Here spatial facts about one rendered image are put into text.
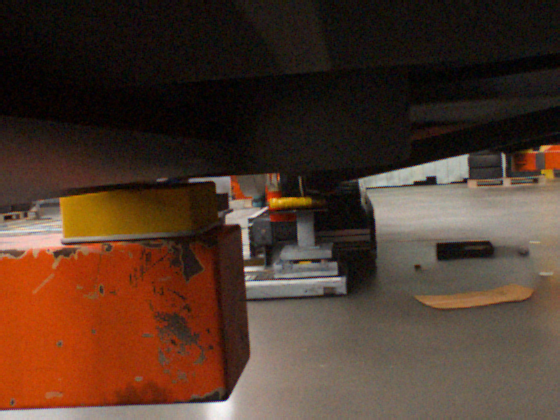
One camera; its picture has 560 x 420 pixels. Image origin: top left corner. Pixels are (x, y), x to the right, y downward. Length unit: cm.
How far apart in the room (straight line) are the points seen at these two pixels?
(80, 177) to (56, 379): 44
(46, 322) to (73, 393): 7
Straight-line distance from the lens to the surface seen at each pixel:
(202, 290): 72
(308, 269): 427
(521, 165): 698
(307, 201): 437
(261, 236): 475
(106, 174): 40
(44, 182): 33
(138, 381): 76
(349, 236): 502
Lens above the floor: 75
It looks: 3 degrees down
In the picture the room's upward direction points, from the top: 4 degrees counter-clockwise
